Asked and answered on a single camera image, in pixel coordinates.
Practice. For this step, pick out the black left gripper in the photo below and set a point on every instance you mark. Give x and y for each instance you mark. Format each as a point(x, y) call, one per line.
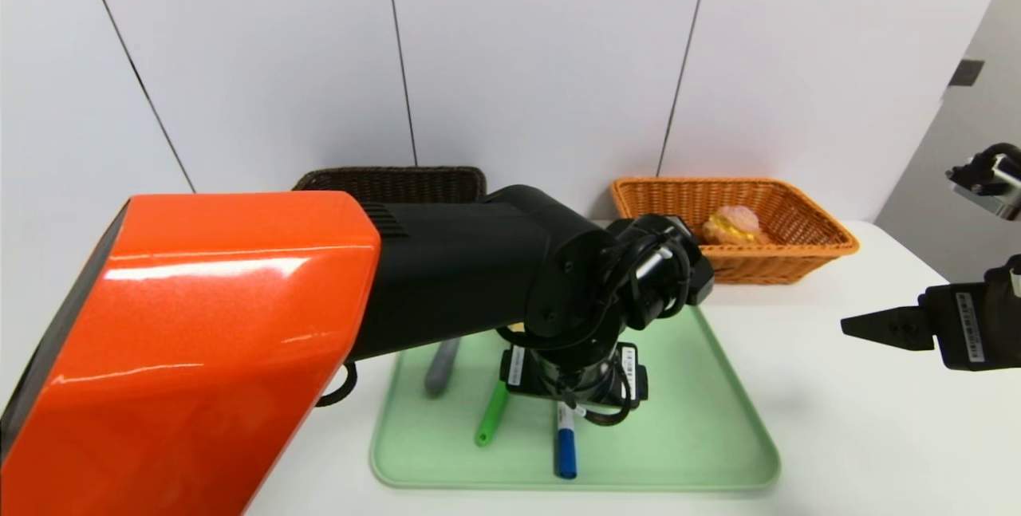
point(573, 376)

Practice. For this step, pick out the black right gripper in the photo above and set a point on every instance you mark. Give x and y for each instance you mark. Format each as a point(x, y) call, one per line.
point(967, 325)

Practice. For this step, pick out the white marker blue cap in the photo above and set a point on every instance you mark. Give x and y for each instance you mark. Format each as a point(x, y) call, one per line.
point(566, 448)

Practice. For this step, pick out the pink yellow bun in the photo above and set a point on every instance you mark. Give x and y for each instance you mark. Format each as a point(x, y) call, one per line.
point(734, 225)

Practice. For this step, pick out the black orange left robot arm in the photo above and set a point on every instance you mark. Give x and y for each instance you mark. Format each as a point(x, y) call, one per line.
point(199, 340)

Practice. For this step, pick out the orange wicker basket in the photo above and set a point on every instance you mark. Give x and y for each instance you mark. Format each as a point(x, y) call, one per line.
point(798, 261)

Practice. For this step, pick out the dark brown wicker basket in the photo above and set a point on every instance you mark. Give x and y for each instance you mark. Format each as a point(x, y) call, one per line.
point(399, 181)

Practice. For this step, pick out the light green plastic tray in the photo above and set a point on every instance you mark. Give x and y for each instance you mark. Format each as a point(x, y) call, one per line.
point(702, 436)

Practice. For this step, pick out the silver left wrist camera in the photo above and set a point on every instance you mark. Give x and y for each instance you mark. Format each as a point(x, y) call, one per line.
point(690, 261)

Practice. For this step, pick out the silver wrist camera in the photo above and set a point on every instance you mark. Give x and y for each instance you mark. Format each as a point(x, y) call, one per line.
point(690, 261)
point(993, 185)

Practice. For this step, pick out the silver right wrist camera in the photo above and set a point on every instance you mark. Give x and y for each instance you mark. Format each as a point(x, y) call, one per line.
point(993, 185)

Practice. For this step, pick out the dark wall-mounted plate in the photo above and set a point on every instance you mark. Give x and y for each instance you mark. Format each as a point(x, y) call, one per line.
point(965, 73)

